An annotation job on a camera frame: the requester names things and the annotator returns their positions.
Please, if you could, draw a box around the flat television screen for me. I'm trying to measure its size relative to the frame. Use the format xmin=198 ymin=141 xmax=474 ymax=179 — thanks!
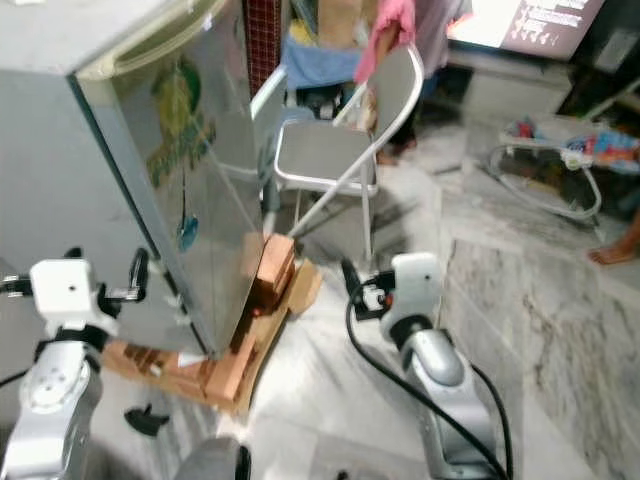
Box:
xmin=445 ymin=0 xmax=607 ymax=60

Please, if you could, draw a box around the baby bouncer seat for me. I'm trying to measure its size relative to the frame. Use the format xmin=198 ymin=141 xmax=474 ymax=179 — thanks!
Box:
xmin=488 ymin=117 xmax=640 ymax=223

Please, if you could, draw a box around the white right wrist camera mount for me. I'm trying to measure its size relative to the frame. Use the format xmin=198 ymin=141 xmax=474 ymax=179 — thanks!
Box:
xmin=388 ymin=252 xmax=448 ymax=327

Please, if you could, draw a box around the blue cloth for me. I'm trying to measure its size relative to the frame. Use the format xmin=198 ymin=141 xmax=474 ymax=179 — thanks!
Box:
xmin=281 ymin=30 xmax=362 ymax=92

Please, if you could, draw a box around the pink cloth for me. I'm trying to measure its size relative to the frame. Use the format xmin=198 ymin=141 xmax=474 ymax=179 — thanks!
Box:
xmin=353 ymin=0 xmax=417 ymax=86

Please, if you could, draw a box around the small black bracket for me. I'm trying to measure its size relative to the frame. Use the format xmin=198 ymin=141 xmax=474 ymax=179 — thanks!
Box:
xmin=124 ymin=402 xmax=170 ymax=437

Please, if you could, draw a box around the bare person foot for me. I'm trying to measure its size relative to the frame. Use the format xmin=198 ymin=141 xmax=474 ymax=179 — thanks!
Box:
xmin=587 ymin=208 xmax=640 ymax=267

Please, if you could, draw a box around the teal hanging tassel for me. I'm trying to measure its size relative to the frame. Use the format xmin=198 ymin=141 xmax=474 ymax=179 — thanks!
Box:
xmin=177 ymin=213 xmax=200 ymax=252

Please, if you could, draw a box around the grey robot leg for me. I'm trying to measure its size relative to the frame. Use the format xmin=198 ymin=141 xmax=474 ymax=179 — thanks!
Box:
xmin=174 ymin=436 xmax=253 ymax=480

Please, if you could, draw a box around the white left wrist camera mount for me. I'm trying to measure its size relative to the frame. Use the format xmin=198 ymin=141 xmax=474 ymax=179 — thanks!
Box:
xmin=28 ymin=258 xmax=107 ymax=339

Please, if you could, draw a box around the grey steel fridge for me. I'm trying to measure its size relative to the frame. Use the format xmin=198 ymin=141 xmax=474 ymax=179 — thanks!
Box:
xmin=0 ymin=0 xmax=266 ymax=356

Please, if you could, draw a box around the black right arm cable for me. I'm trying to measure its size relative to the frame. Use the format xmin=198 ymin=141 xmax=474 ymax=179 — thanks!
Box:
xmin=345 ymin=298 xmax=514 ymax=480

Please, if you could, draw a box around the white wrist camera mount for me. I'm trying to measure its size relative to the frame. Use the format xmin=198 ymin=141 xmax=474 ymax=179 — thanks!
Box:
xmin=388 ymin=252 xmax=448 ymax=327
xmin=28 ymin=258 xmax=107 ymax=339

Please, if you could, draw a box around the standing person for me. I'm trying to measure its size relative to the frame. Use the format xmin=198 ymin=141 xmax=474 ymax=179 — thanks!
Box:
xmin=372 ymin=0 xmax=473 ymax=167

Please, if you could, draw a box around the grey metal folding chair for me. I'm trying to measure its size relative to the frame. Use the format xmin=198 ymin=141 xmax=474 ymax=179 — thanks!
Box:
xmin=272 ymin=43 xmax=426 ymax=263

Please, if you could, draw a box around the green fridge sticker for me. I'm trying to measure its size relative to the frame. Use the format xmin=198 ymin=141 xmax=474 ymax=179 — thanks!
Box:
xmin=144 ymin=58 xmax=217 ymax=187

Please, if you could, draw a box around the red clay brick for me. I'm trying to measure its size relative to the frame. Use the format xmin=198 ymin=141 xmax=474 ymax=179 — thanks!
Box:
xmin=253 ymin=233 xmax=297 ymax=307
xmin=205 ymin=330 xmax=263 ymax=407
xmin=105 ymin=340 xmax=211 ymax=389

